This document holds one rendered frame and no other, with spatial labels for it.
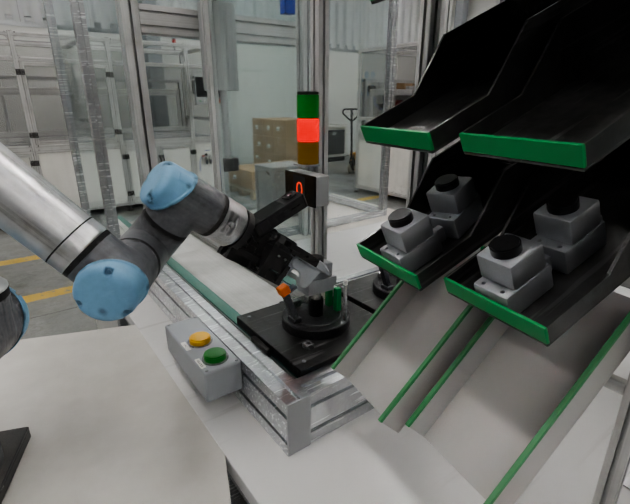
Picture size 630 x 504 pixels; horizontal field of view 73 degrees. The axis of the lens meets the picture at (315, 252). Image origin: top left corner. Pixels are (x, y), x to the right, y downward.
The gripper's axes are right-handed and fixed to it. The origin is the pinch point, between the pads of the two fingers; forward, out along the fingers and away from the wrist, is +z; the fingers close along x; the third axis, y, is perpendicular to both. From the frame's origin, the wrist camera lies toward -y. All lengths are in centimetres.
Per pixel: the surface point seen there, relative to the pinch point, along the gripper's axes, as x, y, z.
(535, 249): 44.2, -9.1, -15.5
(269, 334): -1.4, 16.5, -0.9
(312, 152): -16.4, -21.8, -3.3
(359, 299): -2.6, 1.7, 18.4
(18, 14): -807, -141, -76
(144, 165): -105, -5, -7
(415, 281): 32.7, -2.0, -14.2
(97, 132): -81, -4, -30
